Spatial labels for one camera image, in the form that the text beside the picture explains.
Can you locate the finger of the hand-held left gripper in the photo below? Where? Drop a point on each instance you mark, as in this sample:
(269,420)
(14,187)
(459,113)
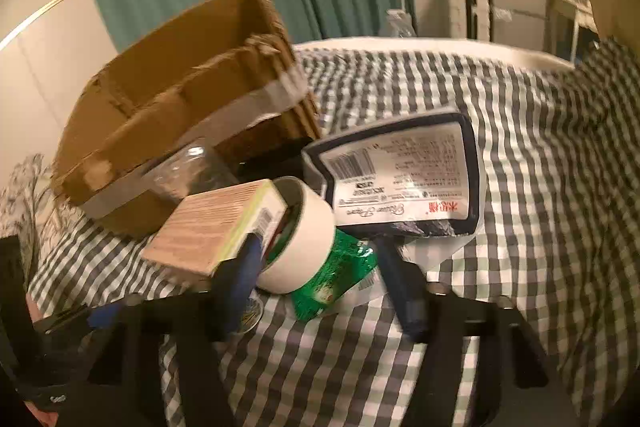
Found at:
(102,317)

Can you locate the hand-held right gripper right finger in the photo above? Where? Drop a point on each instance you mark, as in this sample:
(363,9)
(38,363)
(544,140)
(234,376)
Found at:
(405,292)

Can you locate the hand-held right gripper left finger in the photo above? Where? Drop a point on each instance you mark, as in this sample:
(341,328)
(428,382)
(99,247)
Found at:
(240,287)

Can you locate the tan small carton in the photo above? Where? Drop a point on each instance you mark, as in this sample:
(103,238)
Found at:
(210,227)

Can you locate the beige tape roll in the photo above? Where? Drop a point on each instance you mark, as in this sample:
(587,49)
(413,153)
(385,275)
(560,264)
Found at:
(310,232)

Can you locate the torn cardboard box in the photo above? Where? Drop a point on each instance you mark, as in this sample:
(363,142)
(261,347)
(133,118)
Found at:
(165,107)

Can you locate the metal can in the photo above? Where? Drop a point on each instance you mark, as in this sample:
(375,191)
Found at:
(252,312)

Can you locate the green snack packet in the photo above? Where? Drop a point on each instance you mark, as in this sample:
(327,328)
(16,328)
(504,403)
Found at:
(335,277)

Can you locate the black-framed tissue packet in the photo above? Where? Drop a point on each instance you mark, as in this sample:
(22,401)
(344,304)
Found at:
(400,177)

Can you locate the clear plastic bottle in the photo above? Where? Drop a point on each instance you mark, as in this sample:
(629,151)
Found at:
(195,167)

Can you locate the floral white sheet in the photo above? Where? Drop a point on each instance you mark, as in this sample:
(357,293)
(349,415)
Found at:
(35,202)

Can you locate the checked bedsheet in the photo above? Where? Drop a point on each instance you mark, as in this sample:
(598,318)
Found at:
(525,207)

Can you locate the white mattress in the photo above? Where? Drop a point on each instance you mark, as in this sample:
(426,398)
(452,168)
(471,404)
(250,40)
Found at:
(450,49)

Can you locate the plastic water bottle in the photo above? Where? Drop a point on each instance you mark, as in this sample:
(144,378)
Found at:
(400,24)

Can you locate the white suitcase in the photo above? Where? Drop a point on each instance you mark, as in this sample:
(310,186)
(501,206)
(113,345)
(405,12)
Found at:
(465,9)

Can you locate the grey fridge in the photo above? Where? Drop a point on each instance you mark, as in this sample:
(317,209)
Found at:
(520,7)

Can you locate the white small desk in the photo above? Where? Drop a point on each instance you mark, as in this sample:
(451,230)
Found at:
(570,22)

